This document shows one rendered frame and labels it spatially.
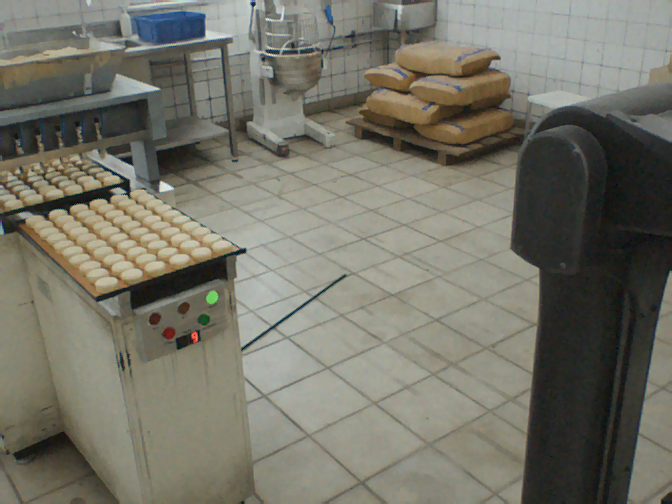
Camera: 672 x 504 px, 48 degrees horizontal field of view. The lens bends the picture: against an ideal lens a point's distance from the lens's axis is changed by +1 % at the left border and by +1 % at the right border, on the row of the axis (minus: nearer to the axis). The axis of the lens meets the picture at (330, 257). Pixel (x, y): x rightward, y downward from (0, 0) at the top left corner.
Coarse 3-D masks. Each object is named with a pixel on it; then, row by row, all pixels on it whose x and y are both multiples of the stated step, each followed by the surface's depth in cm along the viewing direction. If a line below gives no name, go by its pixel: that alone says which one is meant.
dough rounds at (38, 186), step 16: (48, 160) 263; (80, 160) 261; (16, 176) 253; (32, 176) 248; (48, 176) 247; (64, 176) 246; (80, 176) 246; (96, 176) 248; (112, 176) 245; (0, 192) 235; (16, 192) 236; (32, 192) 234; (48, 192) 233; (64, 192) 238; (80, 192) 236; (0, 208) 228
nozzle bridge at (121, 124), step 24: (96, 96) 235; (120, 96) 234; (144, 96) 239; (0, 120) 214; (24, 120) 219; (48, 120) 231; (72, 120) 236; (120, 120) 246; (144, 120) 247; (24, 144) 229; (48, 144) 234; (72, 144) 235; (96, 144) 238; (144, 144) 256; (0, 168) 222; (144, 168) 262
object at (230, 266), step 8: (104, 192) 245; (112, 192) 239; (120, 192) 237; (232, 256) 190; (216, 264) 195; (224, 264) 191; (232, 264) 192; (216, 272) 197; (224, 272) 193; (232, 272) 192
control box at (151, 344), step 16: (192, 288) 190; (208, 288) 190; (224, 288) 193; (160, 304) 183; (176, 304) 185; (192, 304) 188; (208, 304) 191; (224, 304) 194; (144, 320) 180; (160, 320) 183; (176, 320) 186; (192, 320) 189; (224, 320) 196; (144, 336) 182; (160, 336) 185; (176, 336) 188; (208, 336) 194; (144, 352) 184; (160, 352) 186
